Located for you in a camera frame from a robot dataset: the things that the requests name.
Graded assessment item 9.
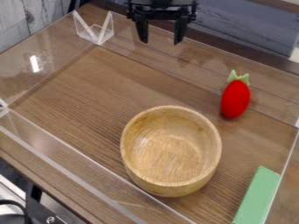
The clear acrylic front wall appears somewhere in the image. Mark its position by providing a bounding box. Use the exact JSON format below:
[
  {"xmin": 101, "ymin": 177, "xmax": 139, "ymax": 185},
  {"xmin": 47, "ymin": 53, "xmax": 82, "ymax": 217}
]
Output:
[{"xmin": 0, "ymin": 108, "xmax": 195, "ymax": 224}]

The black table clamp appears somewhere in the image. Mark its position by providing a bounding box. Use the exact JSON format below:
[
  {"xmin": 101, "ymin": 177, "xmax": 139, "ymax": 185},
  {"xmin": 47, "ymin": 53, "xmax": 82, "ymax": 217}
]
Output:
[{"xmin": 26, "ymin": 185, "xmax": 67, "ymax": 224}]

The black cable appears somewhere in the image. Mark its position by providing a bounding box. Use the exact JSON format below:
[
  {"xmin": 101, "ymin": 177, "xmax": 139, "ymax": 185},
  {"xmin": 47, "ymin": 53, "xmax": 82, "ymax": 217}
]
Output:
[{"xmin": 0, "ymin": 199, "xmax": 31, "ymax": 224}]

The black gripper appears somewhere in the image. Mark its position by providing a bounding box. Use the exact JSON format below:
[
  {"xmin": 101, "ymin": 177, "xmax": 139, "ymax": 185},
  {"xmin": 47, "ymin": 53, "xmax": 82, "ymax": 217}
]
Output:
[{"xmin": 127, "ymin": 0, "xmax": 198, "ymax": 45}]

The green tape strip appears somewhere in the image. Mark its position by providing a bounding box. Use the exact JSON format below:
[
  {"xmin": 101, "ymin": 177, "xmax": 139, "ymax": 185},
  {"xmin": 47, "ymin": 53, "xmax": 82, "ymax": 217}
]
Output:
[{"xmin": 231, "ymin": 166, "xmax": 281, "ymax": 224}]

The wooden bowl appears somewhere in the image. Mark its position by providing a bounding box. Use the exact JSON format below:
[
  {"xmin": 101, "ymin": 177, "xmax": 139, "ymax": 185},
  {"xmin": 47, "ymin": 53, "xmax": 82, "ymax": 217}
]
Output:
[{"xmin": 121, "ymin": 105, "xmax": 222, "ymax": 198}]

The red plush strawberry toy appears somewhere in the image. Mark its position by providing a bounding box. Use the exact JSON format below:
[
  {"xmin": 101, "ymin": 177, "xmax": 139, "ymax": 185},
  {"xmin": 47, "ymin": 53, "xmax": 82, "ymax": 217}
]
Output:
[{"xmin": 221, "ymin": 70, "xmax": 251, "ymax": 119}]

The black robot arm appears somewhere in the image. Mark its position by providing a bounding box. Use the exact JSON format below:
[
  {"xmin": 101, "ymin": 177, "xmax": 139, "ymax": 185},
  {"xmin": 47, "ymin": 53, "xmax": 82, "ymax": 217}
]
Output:
[{"xmin": 127, "ymin": 0, "xmax": 198, "ymax": 45}]

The clear acrylic corner bracket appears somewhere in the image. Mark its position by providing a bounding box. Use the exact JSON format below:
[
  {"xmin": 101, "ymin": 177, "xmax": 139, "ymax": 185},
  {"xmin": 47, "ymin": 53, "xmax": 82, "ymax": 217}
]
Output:
[{"xmin": 73, "ymin": 11, "xmax": 115, "ymax": 46}]

